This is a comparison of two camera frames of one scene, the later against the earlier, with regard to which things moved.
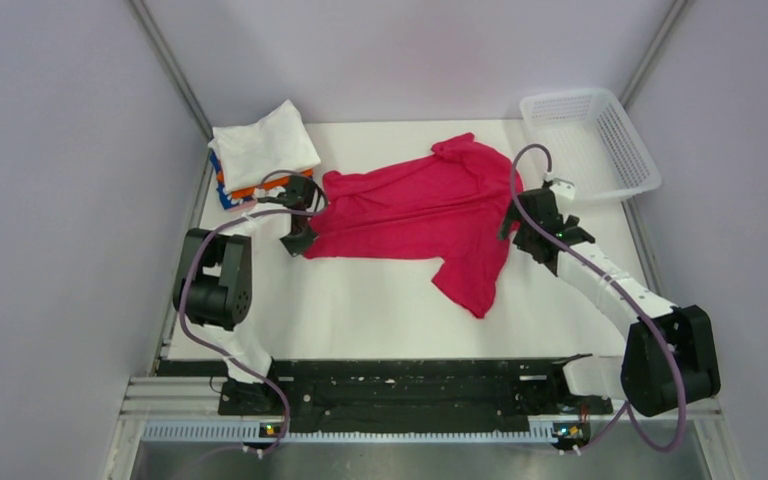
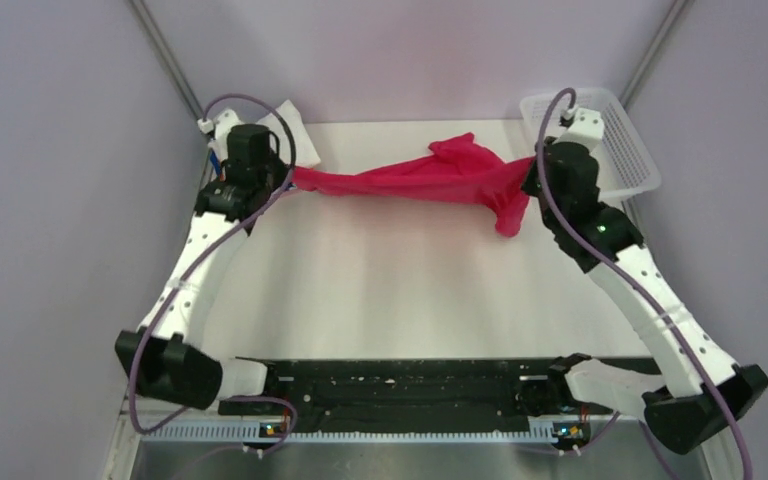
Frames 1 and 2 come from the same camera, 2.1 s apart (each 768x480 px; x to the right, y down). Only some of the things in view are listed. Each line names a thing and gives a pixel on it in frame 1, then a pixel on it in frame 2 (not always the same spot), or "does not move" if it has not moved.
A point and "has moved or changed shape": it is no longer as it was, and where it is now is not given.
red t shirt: x=450 y=203 has moved or changed shape
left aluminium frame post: x=163 y=47 does not move
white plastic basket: x=593 y=143 does not move
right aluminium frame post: x=654 y=53 does not move
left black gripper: x=298 y=247 -> x=280 y=168
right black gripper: x=511 y=217 -> x=529 y=182
